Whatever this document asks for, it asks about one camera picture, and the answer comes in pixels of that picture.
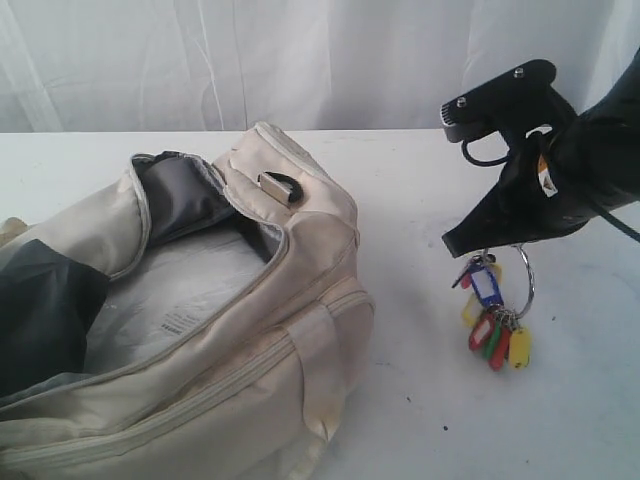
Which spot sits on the clear plastic wrapped package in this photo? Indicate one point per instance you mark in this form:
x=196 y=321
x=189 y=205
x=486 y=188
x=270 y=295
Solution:
x=173 y=290

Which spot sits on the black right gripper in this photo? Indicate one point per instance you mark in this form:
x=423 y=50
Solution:
x=531 y=202

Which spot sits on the cream canvas duffel bag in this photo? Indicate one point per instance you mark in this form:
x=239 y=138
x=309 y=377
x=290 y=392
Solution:
x=256 y=392

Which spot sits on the colourful key tag ring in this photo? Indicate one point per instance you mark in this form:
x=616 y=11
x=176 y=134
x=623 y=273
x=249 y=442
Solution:
x=497 y=332

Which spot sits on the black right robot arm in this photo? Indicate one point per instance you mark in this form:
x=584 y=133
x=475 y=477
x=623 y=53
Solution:
x=561 y=168

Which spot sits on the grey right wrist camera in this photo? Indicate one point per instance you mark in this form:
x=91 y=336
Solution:
x=512 y=104

